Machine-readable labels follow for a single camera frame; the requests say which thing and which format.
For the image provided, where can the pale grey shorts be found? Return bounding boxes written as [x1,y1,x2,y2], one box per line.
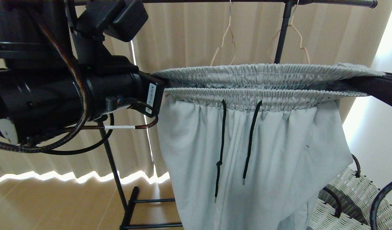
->
[153,62,386,230]

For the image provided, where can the black cable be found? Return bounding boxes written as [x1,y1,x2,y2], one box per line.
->
[370,177,392,230]
[39,112,115,156]

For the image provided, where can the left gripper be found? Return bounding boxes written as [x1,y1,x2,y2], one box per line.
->
[4,69,166,142]

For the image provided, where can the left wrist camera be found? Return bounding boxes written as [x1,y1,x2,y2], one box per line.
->
[75,0,149,74]

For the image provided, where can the white laundry basket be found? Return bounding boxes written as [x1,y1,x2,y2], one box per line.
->
[306,153,392,230]

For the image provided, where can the pink clothes hanger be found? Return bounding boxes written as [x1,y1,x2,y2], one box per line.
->
[268,0,311,65]
[210,0,237,66]

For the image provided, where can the black clothes rack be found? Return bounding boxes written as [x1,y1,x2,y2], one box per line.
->
[73,0,378,230]

